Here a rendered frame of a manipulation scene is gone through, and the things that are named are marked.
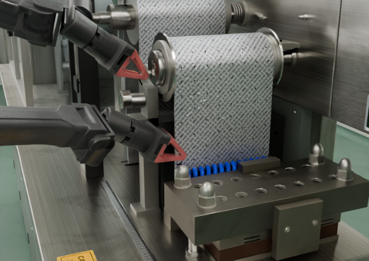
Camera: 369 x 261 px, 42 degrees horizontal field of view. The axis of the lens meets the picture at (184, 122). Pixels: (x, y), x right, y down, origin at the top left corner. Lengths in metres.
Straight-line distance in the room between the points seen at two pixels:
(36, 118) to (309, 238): 0.57
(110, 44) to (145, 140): 0.20
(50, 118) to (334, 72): 0.59
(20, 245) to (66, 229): 1.77
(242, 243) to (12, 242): 2.11
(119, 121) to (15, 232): 2.14
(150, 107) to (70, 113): 0.25
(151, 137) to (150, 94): 0.12
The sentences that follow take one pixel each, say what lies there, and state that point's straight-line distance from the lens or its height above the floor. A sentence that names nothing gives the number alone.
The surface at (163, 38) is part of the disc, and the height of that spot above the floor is 1.31.
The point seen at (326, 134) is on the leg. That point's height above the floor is 1.01.
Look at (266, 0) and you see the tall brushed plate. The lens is 1.28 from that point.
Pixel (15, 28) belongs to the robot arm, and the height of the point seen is 1.34.
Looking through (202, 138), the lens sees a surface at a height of 1.10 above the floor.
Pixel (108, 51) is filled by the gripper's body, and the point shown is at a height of 1.29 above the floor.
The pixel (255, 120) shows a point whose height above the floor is 1.12.
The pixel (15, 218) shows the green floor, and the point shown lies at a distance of 3.18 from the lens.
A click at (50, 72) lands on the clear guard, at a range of 1.98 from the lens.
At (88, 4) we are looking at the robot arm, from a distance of 1.03.
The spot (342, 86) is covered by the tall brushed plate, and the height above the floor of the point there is 1.22.
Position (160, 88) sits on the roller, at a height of 1.20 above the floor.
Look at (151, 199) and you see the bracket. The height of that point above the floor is 0.93.
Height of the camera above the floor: 1.45
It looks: 17 degrees down
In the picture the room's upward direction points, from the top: straight up
